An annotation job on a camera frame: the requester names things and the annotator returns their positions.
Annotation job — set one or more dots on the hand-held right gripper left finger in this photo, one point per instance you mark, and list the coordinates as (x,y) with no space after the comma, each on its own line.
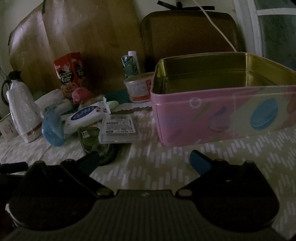
(90,160)

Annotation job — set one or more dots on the beige patterned tablecloth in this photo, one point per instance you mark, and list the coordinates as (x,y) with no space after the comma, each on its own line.
(148,166)

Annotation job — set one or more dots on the clear plastic case barcode label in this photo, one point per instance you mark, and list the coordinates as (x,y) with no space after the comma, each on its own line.
(119,128)

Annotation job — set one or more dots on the white printed box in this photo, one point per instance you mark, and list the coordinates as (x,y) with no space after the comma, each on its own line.
(8,128)

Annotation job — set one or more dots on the dark green snack packet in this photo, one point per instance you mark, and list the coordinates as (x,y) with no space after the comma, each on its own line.
(89,139)

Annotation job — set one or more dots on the red snack box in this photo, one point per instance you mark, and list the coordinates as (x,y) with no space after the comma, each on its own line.
(69,74)

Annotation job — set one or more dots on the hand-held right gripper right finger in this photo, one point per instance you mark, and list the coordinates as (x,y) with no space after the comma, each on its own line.
(198,162)

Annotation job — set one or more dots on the white tissue packet blue label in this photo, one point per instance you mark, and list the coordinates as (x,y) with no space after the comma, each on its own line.
(85,115)

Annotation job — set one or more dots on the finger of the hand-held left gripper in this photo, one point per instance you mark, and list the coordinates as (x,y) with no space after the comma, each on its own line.
(13,167)

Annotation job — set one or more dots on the green cup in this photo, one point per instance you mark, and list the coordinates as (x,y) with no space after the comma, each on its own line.
(38,95)

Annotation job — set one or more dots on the blue plastic bag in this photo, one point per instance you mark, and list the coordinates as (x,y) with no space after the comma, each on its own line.
(52,129)

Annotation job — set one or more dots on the teal striped mat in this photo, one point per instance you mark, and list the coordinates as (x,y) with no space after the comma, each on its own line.
(118,96)

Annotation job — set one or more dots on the white tissue pack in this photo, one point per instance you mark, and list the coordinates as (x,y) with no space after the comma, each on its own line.
(49,98)

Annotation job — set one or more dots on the white round tub red label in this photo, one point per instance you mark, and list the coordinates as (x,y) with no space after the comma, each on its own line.
(138,88)

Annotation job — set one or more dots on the white framed glass door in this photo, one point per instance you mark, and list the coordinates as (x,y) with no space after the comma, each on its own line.
(275,27)

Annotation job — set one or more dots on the green white drink carton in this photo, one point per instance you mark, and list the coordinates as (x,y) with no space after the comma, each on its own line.
(130,66)

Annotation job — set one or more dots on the pink macaron print tin box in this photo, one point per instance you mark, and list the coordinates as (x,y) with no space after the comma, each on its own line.
(185,115)

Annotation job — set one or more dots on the black tape strip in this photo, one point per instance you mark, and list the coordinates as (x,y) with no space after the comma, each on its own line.
(185,7)

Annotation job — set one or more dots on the pink soft ball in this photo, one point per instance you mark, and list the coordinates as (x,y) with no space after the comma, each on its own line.
(82,95)

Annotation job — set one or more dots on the dark round lid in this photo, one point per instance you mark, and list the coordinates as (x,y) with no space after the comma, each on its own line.
(109,154)

